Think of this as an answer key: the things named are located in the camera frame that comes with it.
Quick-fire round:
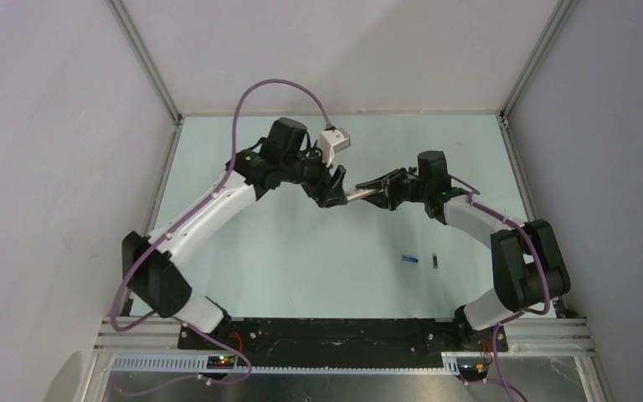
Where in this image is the controller board with leds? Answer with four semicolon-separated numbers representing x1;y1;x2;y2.
457;363;489;383
206;354;237;370

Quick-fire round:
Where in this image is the left controller board with LEDs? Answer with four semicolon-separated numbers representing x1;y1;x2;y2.
206;354;237;370

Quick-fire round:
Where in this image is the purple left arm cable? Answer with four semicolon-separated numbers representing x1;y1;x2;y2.
109;78;334;398

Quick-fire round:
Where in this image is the right controller board with LEDs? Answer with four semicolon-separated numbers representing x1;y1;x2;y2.
457;363;489;383

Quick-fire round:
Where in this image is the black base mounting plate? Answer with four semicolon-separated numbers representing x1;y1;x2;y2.
177;317;508;368

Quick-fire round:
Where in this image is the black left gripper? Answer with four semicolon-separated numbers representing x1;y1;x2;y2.
281;141;347;209

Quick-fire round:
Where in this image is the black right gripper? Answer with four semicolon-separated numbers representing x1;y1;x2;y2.
357;167;430;211

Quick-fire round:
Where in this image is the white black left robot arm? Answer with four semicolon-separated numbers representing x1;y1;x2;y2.
122;117;351;349

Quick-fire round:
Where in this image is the beige remote control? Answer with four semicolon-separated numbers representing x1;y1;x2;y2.
344;188;379;203

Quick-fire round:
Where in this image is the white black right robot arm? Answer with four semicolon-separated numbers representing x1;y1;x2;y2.
355;151;571;350

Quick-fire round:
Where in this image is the grey slotted cable duct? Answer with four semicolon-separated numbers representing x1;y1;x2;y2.
111;356;461;376

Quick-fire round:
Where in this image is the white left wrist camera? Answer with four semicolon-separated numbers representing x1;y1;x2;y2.
316;128;351;168

